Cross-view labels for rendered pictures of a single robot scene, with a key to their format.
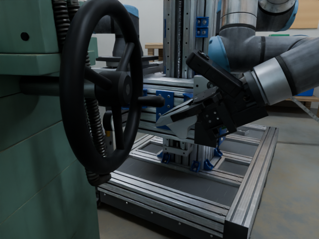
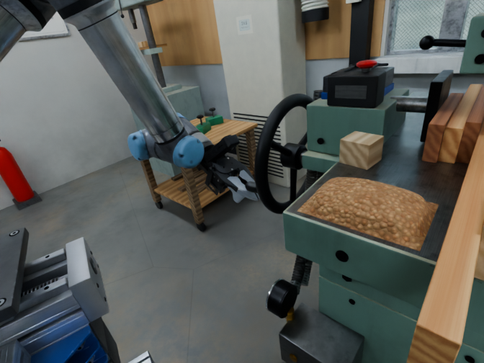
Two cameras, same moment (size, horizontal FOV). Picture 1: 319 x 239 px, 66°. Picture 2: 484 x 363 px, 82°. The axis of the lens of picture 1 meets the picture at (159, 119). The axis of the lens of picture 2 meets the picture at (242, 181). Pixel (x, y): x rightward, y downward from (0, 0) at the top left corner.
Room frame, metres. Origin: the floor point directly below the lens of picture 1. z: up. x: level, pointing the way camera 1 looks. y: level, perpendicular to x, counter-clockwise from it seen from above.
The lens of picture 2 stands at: (1.01, 0.29, 1.09)
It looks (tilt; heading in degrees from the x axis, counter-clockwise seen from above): 28 degrees down; 212
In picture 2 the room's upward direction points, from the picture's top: 9 degrees counter-clockwise
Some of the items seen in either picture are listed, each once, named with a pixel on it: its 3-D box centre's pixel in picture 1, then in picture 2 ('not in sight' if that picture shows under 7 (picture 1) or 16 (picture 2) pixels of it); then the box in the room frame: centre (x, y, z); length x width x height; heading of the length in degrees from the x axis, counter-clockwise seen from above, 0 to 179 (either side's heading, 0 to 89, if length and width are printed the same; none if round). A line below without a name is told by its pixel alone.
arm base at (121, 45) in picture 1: (127, 45); not in sight; (1.24, 0.16, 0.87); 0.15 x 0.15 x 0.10
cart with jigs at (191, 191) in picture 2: not in sight; (200, 161); (-0.39, -0.91, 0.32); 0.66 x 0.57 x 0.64; 166
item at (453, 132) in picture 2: not in sight; (463, 117); (0.46, 0.38, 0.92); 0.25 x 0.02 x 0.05; 168
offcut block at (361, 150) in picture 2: not in sight; (361, 149); (0.60, 0.25, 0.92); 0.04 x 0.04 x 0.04; 68
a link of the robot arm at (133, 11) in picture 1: (125, 19); not in sight; (1.24, 0.16, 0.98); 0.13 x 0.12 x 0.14; 100
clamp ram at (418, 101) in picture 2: not in sight; (415, 104); (0.48, 0.31, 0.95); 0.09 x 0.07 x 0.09; 168
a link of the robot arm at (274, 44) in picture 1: (290, 55); (155, 142); (0.51, -0.27, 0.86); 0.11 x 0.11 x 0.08; 75
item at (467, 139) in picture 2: not in sight; (477, 119); (0.48, 0.39, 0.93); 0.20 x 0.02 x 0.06; 168
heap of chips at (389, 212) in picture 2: not in sight; (366, 197); (0.72, 0.27, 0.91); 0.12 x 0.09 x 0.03; 78
